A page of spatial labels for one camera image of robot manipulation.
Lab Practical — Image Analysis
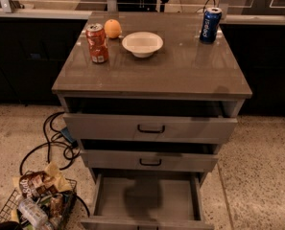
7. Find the clear plastic bottle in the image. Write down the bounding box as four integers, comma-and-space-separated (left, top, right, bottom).
18, 196, 48, 228

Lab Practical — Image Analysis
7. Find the blue pepsi can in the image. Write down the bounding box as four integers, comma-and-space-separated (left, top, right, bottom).
200, 7, 222, 43

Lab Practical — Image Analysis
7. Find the black wire basket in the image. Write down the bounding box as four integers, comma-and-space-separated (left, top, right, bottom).
0, 173, 77, 230

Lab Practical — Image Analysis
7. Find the orange fruit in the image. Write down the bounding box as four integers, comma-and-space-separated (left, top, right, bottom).
104, 19, 122, 38

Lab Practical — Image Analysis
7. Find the orange soda can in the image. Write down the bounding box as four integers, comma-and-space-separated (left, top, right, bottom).
85, 23, 108, 63

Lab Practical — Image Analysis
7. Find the bottom drawer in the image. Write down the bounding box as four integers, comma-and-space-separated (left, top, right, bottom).
81, 171, 214, 230

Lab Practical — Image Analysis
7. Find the black floor cable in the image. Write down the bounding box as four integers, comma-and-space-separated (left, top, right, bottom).
18, 111, 82, 176

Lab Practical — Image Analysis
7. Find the black cable behind cabinet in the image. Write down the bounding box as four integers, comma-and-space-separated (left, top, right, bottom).
196, 0, 217, 13

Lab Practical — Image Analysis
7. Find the white bowl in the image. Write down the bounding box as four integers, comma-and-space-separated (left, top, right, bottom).
122, 32, 163, 58

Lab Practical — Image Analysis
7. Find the middle drawer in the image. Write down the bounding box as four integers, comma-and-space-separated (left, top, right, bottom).
81, 149, 218, 173

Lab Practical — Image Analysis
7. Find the brown snack bag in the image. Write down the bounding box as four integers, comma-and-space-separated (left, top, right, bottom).
19, 171, 58, 197

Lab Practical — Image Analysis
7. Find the grey drawer cabinet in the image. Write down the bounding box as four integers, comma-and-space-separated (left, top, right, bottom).
51, 11, 253, 230

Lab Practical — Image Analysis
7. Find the drawer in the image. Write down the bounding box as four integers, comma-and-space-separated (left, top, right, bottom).
63, 113, 237, 144
81, 149, 218, 173
81, 171, 214, 230

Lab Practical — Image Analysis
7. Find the top drawer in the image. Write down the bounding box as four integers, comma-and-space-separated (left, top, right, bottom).
63, 113, 237, 144

